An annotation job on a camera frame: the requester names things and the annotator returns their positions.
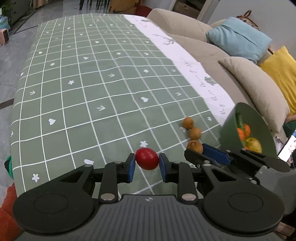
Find beige sofa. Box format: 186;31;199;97
147;8;296;139

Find green plastic item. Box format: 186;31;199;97
4;155;15;179

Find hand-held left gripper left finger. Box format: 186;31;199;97
54;153;136;204

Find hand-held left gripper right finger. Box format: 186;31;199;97
159;153;238;204

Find red bin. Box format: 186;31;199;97
135;6;153;17

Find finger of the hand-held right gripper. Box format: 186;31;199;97
202;144;242;166
184;149;226;168

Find green checked tablecloth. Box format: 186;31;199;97
10;13;236;197

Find light blue cushion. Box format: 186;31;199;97
206;17;273;65

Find pink space heater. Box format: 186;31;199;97
0;29;10;45

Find brown handbag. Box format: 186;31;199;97
237;10;262;29

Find orange fuzzy cloth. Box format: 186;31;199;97
0;185;22;241

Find smartphone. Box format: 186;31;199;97
277;129;296;163

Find yellow cushion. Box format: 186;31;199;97
258;46;296;114

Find blue water bottle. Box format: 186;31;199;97
0;16;11;30

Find green cucumber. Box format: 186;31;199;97
236;112;244;130

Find red cherry tomato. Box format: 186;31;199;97
135;148;159;171

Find beige cushion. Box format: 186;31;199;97
218;56;290;133

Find green colander bowl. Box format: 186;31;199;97
218;102;277;156

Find brown paper bag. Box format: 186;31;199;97
109;0;130;13

